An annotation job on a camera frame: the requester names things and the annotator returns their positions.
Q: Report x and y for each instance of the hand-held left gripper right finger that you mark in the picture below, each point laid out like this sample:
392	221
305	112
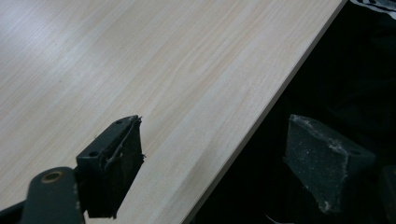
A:
317	161

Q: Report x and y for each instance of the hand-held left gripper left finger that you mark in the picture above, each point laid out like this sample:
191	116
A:
116	168

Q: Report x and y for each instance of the black and white patterned cloth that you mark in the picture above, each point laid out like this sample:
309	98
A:
378	5

